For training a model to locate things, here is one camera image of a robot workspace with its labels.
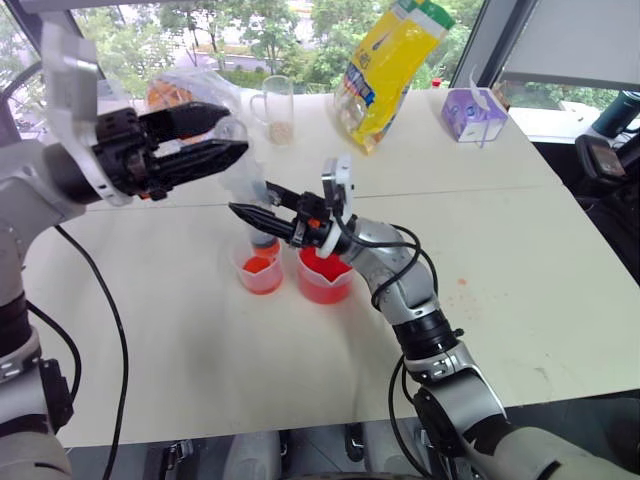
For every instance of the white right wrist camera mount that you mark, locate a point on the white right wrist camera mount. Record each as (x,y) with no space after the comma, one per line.
(342,172)

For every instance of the dark teal bottle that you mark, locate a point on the dark teal bottle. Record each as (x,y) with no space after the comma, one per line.
(620,112)

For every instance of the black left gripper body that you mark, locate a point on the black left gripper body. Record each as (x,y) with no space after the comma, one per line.
(122,150)

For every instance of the clear glass mug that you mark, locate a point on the clear glass mug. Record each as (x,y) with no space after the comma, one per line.
(280,110)

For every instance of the black chair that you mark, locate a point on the black chair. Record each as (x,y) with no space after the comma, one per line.
(620,215)

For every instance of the clear plastic bottle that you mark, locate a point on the clear plastic bottle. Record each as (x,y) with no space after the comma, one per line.
(262,242)

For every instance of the yellow snack bag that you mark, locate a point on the yellow snack bag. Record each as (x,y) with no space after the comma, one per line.
(395,65)

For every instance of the purple tissue box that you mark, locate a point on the purple tissue box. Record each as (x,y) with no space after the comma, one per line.
(470,117)

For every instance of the black device with screen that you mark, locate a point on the black device with screen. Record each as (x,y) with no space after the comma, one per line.
(600,157)

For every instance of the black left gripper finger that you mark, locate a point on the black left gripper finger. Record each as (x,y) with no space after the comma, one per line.
(205,157)
(190,120)

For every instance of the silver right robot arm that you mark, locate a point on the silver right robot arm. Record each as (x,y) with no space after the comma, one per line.
(400,270)

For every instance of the small clear cup red liquid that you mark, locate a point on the small clear cup red liquid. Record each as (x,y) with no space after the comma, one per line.
(260,277)

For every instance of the clear plastic bag orange contents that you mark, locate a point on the clear plastic bag orange contents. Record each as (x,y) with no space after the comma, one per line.
(170,90)

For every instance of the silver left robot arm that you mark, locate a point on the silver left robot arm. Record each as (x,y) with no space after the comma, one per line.
(25,200)

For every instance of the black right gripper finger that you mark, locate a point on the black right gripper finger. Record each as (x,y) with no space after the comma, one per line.
(285,196)
(265,220)

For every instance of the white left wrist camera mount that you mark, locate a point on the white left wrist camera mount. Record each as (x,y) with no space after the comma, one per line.
(70,75)

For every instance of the large clear cup red liquid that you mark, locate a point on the large clear cup red liquid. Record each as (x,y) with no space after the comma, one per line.
(322,285)

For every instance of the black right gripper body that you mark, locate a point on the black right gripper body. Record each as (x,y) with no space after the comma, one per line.
(312,220)

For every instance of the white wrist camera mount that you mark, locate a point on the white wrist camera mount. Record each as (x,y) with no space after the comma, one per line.
(70,75)
(342,172)

